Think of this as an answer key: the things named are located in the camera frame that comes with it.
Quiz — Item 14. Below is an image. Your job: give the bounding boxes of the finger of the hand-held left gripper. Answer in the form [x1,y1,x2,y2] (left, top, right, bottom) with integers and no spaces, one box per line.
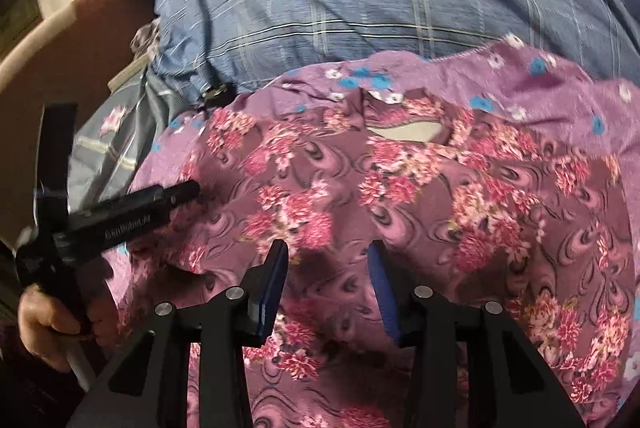
[152,179,202,221]

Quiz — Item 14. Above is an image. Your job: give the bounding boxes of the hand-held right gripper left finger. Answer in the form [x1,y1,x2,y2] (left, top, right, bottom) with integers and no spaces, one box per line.
[67,239,290,428]

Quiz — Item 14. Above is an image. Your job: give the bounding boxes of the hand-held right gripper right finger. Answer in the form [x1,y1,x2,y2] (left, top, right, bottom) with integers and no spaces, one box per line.
[367,239,586,428]

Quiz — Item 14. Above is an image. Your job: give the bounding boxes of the mauve pink-flowered garment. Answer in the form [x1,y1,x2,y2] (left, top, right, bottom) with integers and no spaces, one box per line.
[165,87,636,428]

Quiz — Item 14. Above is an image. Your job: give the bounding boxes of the person's left hand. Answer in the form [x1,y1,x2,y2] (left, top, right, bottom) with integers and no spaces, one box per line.
[17,283,122,374]

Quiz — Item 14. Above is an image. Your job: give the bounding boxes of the grey striped flowered cloth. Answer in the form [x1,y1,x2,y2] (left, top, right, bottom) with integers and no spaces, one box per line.
[67,68,168,209]

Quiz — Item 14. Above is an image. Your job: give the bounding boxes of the small grey patterned cloth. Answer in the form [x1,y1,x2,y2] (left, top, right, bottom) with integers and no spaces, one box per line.
[131,19,162,60]

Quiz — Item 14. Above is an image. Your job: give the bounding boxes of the brown bed headboard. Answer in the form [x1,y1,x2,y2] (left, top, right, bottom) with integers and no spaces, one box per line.
[0,0,157,254]

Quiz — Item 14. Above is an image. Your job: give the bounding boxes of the purple bed sheet, blue flowers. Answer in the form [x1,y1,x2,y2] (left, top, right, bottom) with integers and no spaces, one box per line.
[102,33,640,324]

